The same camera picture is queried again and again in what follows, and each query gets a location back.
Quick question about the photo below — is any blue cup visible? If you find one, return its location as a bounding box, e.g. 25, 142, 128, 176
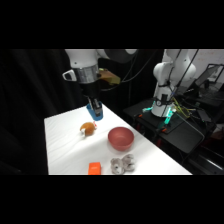
85, 102, 105, 122

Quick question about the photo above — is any grey plush toy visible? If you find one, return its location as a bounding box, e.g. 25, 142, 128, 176
110, 153, 137, 175

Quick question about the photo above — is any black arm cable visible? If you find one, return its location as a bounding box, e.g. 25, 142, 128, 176
99, 49, 158, 92

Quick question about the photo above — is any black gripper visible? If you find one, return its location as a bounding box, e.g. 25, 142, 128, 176
79, 80, 104, 118

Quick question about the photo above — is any orange block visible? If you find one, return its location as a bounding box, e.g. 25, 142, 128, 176
87, 161, 103, 175

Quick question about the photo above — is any brown plush toy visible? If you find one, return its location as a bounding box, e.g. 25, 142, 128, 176
79, 121, 99, 137

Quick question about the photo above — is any pink bowl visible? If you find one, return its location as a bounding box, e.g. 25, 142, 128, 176
107, 126, 135, 152

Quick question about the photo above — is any yellow cable bundle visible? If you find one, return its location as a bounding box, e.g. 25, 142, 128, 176
172, 101, 198, 120

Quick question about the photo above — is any black robot stand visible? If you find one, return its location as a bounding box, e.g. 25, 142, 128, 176
122, 97, 207, 155

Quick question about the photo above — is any black laptop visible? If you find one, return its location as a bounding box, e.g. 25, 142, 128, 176
194, 63, 224, 92

